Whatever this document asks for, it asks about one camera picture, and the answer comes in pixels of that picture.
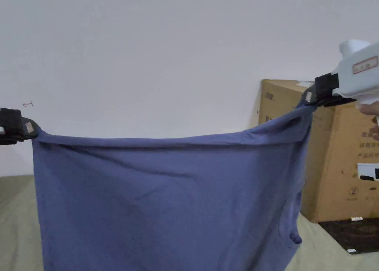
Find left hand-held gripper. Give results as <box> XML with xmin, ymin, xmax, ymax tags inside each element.
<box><xmin>0</xmin><ymin>107</ymin><xmax>41</xmax><ymax>146</ymax></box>

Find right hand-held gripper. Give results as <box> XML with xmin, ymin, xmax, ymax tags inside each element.
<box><xmin>301</xmin><ymin>39</ymin><xmax>379</xmax><ymax>108</ymax></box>

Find dark blue shirt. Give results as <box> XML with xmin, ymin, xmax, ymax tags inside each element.
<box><xmin>31</xmin><ymin>103</ymin><xmax>315</xmax><ymax>271</ymax></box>

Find person's right hand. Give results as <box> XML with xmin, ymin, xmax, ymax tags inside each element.
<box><xmin>356</xmin><ymin>101</ymin><xmax>379</xmax><ymax>139</ymax></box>

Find large brown cardboard carton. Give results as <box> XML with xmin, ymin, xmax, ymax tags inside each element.
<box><xmin>258</xmin><ymin>79</ymin><xmax>379</xmax><ymax>224</ymax></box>

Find black flat pad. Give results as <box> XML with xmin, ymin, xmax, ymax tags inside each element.
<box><xmin>318</xmin><ymin>217</ymin><xmax>379</xmax><ymax>255</ymax></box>

